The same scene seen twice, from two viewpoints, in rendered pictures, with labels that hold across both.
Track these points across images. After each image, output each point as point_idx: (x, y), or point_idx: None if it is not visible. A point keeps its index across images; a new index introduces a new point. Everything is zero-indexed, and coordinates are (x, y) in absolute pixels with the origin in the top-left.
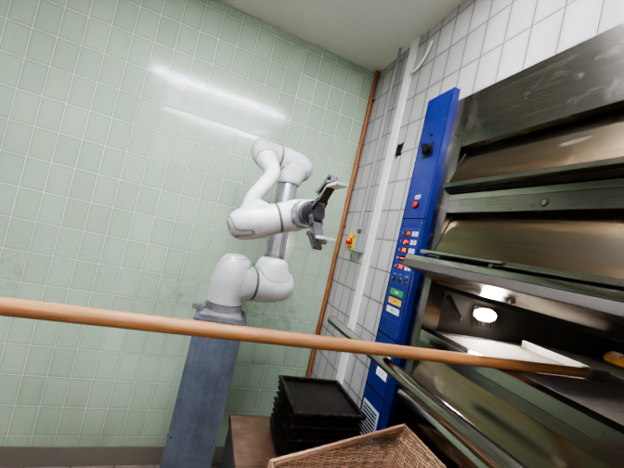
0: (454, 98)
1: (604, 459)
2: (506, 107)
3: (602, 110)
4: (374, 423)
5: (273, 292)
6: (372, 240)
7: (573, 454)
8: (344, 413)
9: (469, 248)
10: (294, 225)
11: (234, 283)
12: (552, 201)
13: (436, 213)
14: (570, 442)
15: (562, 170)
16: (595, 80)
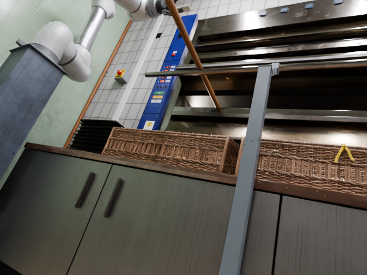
0: (196, 18)
1: None
2: (220, 25)
3: (252, 30)
4: None
5: (81, 68)
6: (136, 75)
7: (244, 123)
8: None
9: None
10: (144, 11)
11: (64, 41)
12: (237, 53)
13: (184, 59)
14: (242, 121)
15: (244, 40)
16: (250, 22)
